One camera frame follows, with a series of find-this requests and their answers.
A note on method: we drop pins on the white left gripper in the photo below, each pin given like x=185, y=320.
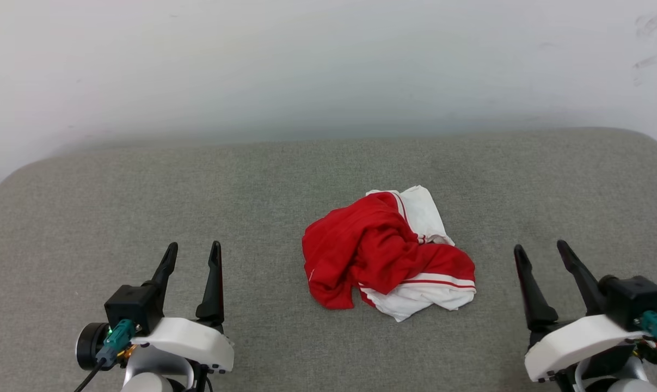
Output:
x=192, y=340

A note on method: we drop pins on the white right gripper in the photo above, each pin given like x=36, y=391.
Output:
x=573, y=343

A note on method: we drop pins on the red and white basketball jersey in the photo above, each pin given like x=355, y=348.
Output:
x=361, y=250

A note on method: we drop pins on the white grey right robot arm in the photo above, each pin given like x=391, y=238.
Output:
x=627, y=386

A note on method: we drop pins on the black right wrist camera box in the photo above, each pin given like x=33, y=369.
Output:
x=633, y=299

